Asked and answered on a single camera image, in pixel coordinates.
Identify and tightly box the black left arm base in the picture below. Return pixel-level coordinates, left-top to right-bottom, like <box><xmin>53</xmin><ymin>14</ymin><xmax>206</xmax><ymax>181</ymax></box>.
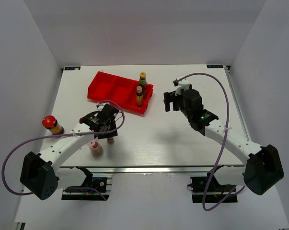
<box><xmin>61</xmin><ymin>167</ymin><xmax>112</xmax><ymax>201</ymax></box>

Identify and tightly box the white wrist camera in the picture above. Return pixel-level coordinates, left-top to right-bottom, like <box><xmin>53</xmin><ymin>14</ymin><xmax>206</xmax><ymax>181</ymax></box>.
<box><xmin>173</xmin><ymin>75</ymin><xmax>191</xmax><ymax>96</ymax></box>
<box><xmin>96</xmin><ymin>103</ymin><xmax>107</xmax><ymax>112</ymax></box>

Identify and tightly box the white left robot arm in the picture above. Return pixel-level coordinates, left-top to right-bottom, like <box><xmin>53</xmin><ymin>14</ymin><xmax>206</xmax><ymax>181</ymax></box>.
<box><xmin>20</xmin><ymin>103</ymin><xmax>121</xmax><ymax>200</ymax></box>

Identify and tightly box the green-label red sauce bottle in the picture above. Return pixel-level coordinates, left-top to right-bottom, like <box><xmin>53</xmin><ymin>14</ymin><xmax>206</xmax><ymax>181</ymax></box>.
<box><xmin>139</xmin><ymin>72</ymin><xmax>147</xmax><ymax>99</ymax></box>

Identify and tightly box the red-cap brown spice jar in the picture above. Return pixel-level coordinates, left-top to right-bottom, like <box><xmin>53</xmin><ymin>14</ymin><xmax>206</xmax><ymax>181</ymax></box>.
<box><xmin>42</xmin><ymin>115</ymin><xmax>64</xmax><ymax>135</ymax></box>

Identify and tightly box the blue table label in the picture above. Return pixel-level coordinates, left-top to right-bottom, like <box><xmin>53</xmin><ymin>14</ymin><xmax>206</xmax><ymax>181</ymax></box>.
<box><xmin>207</xmin><ymin>64</ymin><xmax>223</xmax><ymax>69</ymax></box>
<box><xmin>64</xmin><ymin>66</ymin><xmax>81</xmax><ymax>71</ymax></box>

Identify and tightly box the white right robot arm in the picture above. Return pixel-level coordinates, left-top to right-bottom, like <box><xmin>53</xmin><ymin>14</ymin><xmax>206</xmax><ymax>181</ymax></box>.
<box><xmin>163</xmin><ymin>89</ymin><xmax>284</xmax><ymax>195</ymax></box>

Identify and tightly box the right blue table label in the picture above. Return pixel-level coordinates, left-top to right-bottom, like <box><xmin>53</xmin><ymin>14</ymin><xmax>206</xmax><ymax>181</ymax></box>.
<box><xmin>207</xmin><ymin>64</ymin><xmax>223</xmax><ymax>69</ymax></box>

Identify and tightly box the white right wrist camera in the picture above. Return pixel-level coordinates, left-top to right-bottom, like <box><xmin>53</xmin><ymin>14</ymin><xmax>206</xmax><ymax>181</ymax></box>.
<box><xmin>173</xmin><ymin>75</ymin><xmax>191</xmax><ymax>96</ymax></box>

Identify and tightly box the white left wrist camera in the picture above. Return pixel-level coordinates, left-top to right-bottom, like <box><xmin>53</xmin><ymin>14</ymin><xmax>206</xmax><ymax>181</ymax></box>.
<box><xmin>96</xmin><ymin>103</ymin><xmax>107</xmax><ymax>112</ymax></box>

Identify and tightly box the pink-cap spice jar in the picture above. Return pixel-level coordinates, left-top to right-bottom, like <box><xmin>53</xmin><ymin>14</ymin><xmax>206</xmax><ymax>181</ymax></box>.
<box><xmin>87</xmin><ymin>139</ymin><xmax>104</xmax><ymax>157</ymax></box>

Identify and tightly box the red three-compartment plastic tray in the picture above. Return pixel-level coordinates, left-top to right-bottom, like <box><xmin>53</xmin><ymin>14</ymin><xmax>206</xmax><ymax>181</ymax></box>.
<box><xmin>87</xmin><ymin>71</ymin><xmax>153</xmax><ymax>115</ymax></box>

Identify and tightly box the yellow-label dark sauce bottle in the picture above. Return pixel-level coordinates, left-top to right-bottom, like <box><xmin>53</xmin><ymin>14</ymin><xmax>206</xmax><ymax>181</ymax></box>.
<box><xmin>136</xmin><ymin>86</ymin><xmax>143</xmax><ymax>106</ymax></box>

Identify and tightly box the black-cap spice shaker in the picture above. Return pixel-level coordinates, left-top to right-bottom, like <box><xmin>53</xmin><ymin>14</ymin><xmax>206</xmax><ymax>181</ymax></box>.
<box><xmin>107</xmin><ymin>137</ymin><xmax>115</xmax><ymax>145</ymax></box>

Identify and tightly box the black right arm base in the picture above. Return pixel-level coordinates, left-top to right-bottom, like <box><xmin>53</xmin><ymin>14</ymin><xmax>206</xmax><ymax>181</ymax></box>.
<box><xmin>187</xmin><ymin>176</ymin><xmax>233</xmax><ymax>204</ymax></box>

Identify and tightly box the left blue table label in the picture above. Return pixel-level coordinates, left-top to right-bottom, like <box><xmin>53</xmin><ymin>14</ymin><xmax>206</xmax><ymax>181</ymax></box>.
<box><xmin>64</xmin><ymin>66</ymin><xmax>81</xmax><ymax>71</ymax></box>

